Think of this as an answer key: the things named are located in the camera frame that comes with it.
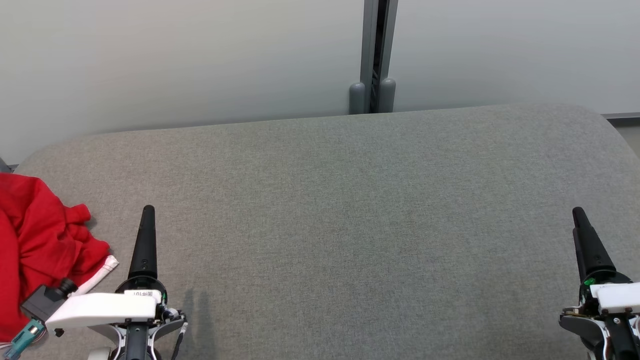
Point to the grey metal side stand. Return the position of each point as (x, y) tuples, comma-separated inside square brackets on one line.
[(3, 166)]

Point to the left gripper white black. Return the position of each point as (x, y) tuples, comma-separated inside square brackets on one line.
[(100, 307)]

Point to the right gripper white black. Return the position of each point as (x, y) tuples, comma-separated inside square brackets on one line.
[(615, 300)]

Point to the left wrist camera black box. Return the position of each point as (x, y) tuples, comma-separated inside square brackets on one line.
[(45, 300)]

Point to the grey metal partition rail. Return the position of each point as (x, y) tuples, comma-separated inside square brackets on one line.
[(625, 116)]

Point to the grey metal partition post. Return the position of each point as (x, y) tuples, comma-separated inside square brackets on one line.
[(370, 50)]

